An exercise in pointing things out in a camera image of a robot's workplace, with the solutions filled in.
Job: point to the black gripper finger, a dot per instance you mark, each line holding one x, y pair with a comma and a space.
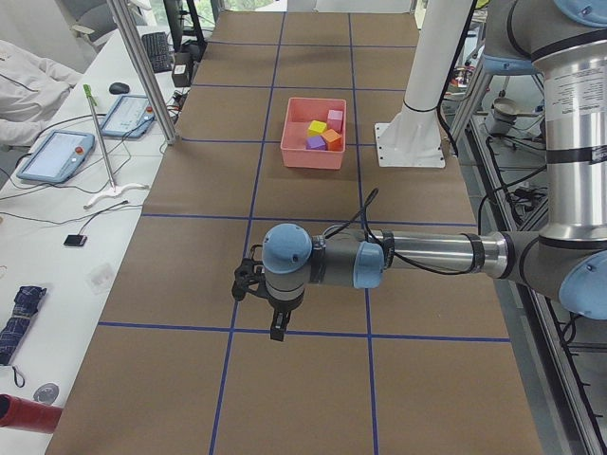
278, 326

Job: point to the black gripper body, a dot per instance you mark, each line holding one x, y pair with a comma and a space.
282, 308

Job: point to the purple foam block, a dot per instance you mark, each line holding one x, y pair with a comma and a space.
315, 143

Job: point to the orange foam block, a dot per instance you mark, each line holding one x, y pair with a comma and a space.
332, 140

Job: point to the yellow foam block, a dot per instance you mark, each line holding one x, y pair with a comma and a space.
316, 128

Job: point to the pink foam block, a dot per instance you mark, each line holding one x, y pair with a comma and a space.
334, 120

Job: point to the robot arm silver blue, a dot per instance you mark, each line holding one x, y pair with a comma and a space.
564, 261

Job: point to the pink plastic bin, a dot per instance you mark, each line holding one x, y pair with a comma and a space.
299, 113

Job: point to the silver stick with green tip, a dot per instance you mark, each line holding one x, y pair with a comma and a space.
114, 190

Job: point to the small black device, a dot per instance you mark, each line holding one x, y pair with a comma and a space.
75, 240

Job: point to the far blue teach pendant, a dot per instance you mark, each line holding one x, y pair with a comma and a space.
129, 117

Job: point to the blue teach pendant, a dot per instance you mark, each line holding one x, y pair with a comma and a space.
58, 157
129, 117

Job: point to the near blue teach pendant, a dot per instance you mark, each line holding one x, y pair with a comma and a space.
58, 157

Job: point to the black brown box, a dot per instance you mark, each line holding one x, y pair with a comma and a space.
182, 71

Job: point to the folded navy umbrella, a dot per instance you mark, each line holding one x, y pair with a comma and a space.
26, 306

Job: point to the black computer mouse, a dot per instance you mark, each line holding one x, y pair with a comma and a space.
118, 88

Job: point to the black keyboard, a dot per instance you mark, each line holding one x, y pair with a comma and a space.
156, 48

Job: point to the red cylinder bottle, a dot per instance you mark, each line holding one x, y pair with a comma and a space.
23, 414

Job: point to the person in white hoodie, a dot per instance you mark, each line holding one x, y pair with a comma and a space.
33, 89

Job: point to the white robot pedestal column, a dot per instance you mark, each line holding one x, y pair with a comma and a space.
413, 138

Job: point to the aluminium frame post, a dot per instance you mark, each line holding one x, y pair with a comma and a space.
136, 52

